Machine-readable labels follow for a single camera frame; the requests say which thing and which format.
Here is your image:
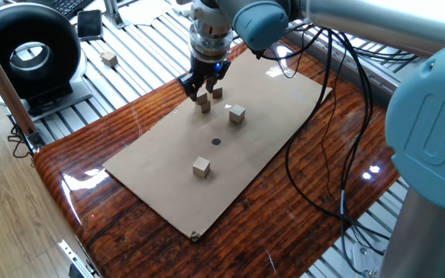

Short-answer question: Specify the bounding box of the white crumpled sheet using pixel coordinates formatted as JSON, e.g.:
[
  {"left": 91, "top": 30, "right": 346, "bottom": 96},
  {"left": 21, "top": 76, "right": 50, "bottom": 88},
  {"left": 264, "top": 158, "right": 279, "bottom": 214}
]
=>
[{"left": 120, "top": 0, "right": 191, "bottom": 26}]

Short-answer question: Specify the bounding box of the black smartphone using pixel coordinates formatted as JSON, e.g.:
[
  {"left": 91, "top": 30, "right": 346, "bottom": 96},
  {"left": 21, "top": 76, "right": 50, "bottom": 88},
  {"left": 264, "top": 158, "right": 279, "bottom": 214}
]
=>
[{"left": 76, "top": 9, "right": 104, "bottom": 42}]

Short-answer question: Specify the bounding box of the brown cardboard sheet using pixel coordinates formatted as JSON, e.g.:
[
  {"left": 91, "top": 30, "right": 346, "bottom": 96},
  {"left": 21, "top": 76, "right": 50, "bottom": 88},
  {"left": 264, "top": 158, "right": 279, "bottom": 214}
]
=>
[{"left": 102, "top": 48, "right": 332, "bottom": 242}]

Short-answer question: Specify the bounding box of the small aluminium bracket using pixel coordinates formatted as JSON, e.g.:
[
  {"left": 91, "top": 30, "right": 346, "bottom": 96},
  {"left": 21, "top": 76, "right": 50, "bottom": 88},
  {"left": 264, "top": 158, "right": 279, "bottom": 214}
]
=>
[{"left": 104, "top": 0, "right": 127, "bottom": 29}]

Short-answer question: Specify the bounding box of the thin black cable loop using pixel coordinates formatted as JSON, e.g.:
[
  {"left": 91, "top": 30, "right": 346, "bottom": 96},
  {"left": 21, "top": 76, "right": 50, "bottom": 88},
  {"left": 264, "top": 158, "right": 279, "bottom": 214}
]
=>
[{"left": 8, "top": 123, "right": 34, "bottom": 159}]

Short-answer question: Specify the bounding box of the metal drawer rail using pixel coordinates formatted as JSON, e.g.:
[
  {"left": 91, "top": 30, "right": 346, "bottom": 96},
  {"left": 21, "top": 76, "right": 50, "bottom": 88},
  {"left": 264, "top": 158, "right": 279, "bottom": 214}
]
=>
[{"left": 57, "top": 239, "right": 102, "bottom": 278}]

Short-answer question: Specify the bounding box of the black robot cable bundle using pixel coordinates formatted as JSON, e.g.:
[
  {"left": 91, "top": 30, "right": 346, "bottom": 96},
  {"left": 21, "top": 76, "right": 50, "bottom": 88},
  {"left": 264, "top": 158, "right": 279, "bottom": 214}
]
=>
[{"left": 259, "top": 22, "right": 420, "bottom": 277}]

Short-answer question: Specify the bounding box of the black computer keyboard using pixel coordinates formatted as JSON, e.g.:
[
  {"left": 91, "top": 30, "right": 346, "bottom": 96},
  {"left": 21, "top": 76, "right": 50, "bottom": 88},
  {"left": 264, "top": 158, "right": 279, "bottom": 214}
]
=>
[{"left": 48, "top": 0, "right": 94, "bottom": 19}]

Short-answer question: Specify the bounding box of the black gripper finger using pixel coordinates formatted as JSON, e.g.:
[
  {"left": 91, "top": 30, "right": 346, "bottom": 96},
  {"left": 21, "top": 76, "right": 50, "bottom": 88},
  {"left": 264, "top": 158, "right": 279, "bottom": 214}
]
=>
[
  {"left": 178, "top": 73, "right": 201, "bottom": 102},
  {"left": 206, "top": 60, "right": 232, "bottom": 93}
]

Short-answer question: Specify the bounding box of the glossy brown wooden board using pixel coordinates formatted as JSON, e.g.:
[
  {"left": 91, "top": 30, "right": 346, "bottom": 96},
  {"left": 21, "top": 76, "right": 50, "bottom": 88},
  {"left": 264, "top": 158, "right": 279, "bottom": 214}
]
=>
[{"left": 32, "top": 36, "right": 401, "bottom": 278}]

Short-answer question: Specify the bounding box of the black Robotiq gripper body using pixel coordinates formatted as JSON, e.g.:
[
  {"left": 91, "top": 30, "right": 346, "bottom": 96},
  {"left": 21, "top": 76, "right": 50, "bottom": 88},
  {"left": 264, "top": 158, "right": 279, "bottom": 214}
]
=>
[{"left": 190, "top": 56, "right": 231, "bottom": 80}]

